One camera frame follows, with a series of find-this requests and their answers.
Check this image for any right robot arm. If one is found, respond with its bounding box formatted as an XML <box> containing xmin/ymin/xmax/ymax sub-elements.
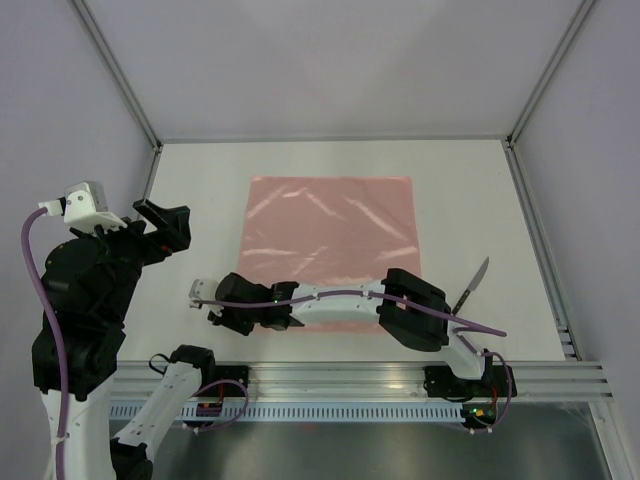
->
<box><xmin>191</xmin><ymin>268</ymin><xmax>503</xmax><ymax>402</ymax></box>

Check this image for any left side frame rail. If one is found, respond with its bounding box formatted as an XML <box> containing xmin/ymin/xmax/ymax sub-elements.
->
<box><xmin>140</xmin><ymin>144</ymin><xmax>164</xmax><ymax>198</ymax></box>

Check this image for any right side frame rail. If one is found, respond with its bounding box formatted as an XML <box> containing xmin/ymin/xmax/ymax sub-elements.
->
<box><xmin>501</xmin><ymin>137</ymin><xmax>583</xmax><ymax>361</ymax></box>

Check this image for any aluminium frame post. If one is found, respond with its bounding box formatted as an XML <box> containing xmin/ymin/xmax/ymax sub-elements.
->
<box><xmin>504</xmin><ymin>0</ymin><xmax>599</xmax><ymax>149</ymax></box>
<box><xmin>68</xmin><ymin>0</ymin><xmax>162</xmax><ymax>152</ymax></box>

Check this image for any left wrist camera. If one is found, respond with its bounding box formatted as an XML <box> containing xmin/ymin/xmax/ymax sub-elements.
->
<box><xmin>38</xmin><ymin>181</ymin><xmax>127</xmax><ymax>234</ymax></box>

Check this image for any frame rail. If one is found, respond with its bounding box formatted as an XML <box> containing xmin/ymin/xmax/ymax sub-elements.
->
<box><xmin>501</xmin><ymin>137</ymin><xmax>583</xmax><ymax>361</ymax></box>
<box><xmin>140</xmin><ymin>144</ymin><xmax>164</xmax><ymax>198</ymax></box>

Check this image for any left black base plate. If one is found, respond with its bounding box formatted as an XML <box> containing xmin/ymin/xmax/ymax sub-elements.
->
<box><xmin>198</xmin><ymin>364</ymin><xmax>250</xmax><ymax>399</ymax></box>

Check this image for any right aluminium frame post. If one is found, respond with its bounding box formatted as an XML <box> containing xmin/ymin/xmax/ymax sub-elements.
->
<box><xmin>504</xmin><ymin>0</ymin><xmax>599</xmax><ymax>149</ymax></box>

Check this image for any white slotted cable duct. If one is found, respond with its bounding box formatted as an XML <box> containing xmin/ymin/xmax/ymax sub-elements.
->
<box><xmin>108</xmin><ymin>403</ymin><xmax>464</xmax><ymax>422</ymax></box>

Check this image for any left aluminium frame post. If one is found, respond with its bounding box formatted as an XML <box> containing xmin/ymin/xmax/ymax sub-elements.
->
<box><xmin>68</xmin><ymin>0</ymin><xmax>162</xmax><ymax>152</ymax></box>

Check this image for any front aluminium rail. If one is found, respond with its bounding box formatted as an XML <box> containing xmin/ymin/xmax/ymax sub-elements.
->
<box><xmin>107</xmin><ymin>360</ymin><xmax>614</xmax><ymax>402</ymax></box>

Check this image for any knife with dark handle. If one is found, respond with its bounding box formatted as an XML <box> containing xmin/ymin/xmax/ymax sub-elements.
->
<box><xmin>451</xmin><ymin>256</ymin><xmax>490</xmax><ymax>316</ymax></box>

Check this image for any pink satin napkin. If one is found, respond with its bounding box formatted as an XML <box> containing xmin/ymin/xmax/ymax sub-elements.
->
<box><xmin>235</xmin><ymin>174</ymin><xmax>424</xmax><ymax>333</ymax></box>

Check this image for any back aluminium frame bar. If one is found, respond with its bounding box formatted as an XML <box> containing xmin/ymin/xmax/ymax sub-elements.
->
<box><xmin>158</xmin><ymin>133</ymin><xmax>510</xmax><ymax>145</ymax></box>

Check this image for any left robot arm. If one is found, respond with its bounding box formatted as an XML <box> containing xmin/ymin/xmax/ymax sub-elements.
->
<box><xmin>21</xmin><ymin>199</ymin><xmax>218</xmax><ymax>479</ymax></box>

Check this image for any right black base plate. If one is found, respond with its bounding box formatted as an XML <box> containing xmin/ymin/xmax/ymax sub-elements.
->
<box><xmin>423</xmin><ymin>364</ymin><xmax>517</xmax><ymax>402</ymax></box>

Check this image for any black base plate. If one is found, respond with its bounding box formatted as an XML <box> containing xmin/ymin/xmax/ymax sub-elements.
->
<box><xmin>198</xmin><ymin>364</ymin><xmax>250</xmax><ymax>399</ymax></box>
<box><xmin>423</xmin><ymin>364</ymin><xmax>517</xmax><ymax>402</ymax></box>

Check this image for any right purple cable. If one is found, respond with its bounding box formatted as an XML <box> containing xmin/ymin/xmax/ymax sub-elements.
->
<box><xmin>192</xmin><ymin>288</ymin><xmax>516</xmax><ymax>437</ymax></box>

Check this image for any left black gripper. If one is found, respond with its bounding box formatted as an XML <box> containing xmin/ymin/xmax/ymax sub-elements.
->
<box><xmin>73</xmin><ymin>196</ymin><xmax>192</xmax><ymax>320</ymax></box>

